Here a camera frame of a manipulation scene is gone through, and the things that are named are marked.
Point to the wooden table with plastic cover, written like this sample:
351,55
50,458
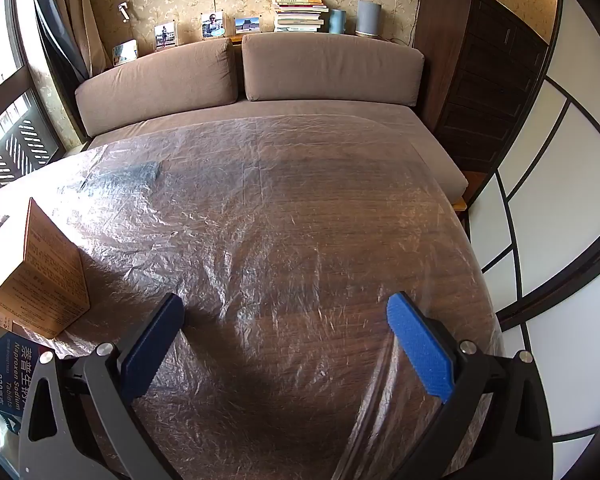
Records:
280,240

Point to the acrylic landscape photo frame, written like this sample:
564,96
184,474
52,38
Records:
247,25

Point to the dark window railing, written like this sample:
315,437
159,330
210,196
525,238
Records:
20,150

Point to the stack of books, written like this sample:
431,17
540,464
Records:
300,14

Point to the brown cardboard box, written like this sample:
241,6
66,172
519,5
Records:
40,270

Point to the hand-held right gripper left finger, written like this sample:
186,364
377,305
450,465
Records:
152,345

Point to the brown sofa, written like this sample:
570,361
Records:
330,110

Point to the white panelled sliding door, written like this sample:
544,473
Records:
565,185

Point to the dark wooden cabinet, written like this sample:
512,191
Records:
480,75

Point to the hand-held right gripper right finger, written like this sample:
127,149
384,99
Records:
420,345

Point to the grey cylinder speaker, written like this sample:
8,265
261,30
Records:
369,17

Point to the beige curtain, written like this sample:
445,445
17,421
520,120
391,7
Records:
75,20

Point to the blue white medicine box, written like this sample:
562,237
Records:
10,375

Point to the brown sofa back cushion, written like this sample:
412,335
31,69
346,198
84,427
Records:
330,65
155,85

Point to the light blue cylinder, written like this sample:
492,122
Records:
337,22

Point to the rounded photo frame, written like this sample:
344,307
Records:
125,53

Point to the white wall hook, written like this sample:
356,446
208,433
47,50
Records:
124,11

